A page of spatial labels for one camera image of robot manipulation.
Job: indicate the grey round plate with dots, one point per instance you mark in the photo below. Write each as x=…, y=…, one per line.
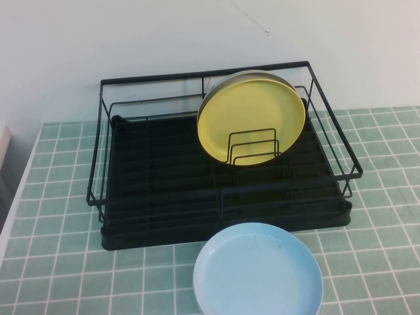
x=229, y=76

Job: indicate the black plastic drip tray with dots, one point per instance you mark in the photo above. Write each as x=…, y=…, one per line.
x=164, y=164

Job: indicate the light blue round plate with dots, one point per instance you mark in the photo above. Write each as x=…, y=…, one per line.
x=259, y=275

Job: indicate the yellow round plate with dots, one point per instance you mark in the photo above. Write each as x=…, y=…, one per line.
x=252, y=111

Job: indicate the green tile pattern tablecloth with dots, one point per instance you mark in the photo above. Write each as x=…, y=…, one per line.
x=377, y=229

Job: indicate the beige board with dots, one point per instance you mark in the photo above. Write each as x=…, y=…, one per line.
x=4, y=144

